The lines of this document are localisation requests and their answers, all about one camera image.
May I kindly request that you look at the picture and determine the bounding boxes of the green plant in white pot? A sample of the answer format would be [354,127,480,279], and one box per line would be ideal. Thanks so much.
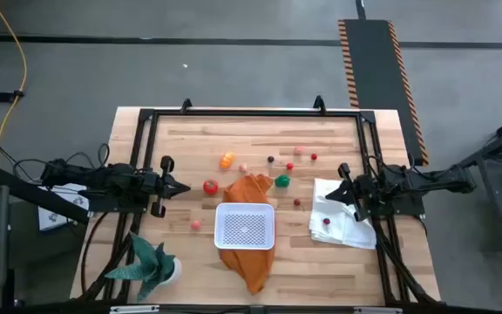
[104,230,183,304]

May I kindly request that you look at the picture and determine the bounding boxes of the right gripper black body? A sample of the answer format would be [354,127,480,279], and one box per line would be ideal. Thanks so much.
[338,162,379,223]

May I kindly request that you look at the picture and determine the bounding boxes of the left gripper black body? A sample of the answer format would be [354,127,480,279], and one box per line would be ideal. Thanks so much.
[141,155,176,219]

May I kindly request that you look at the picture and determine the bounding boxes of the orange cloth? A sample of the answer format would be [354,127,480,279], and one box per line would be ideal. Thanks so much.
[218,173,277,296]

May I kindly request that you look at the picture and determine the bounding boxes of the black cable clip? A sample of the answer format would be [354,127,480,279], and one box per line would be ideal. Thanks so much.
[0,89,25,104]

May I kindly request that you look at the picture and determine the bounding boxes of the white printed paper sheet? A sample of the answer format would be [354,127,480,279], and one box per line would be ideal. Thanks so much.
[37,182,91,232]

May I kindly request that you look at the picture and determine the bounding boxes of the white perforated plastic basket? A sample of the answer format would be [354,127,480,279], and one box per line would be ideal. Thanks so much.
[214,201,276,251]

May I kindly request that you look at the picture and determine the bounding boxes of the yellow cable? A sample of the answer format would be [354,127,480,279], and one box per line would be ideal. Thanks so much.
[0,0,29,169]

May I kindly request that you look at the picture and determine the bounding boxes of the white cloth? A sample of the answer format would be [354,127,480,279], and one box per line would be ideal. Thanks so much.
[308,177,378,250]

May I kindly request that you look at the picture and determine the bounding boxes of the red toy tomato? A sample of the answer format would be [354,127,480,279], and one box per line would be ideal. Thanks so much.
[202,178,220,196]

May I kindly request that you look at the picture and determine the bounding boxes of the black floor mat striped edges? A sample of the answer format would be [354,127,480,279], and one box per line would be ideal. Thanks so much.
[336,17,430,167]

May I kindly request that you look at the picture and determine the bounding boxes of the silver metal bracket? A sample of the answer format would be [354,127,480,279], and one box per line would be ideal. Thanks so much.
[353,306,404,314]
[109,304,160,314]

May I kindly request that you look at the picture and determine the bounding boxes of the black metal table frame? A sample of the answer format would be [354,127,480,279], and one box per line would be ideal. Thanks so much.
[70,94,442,306]

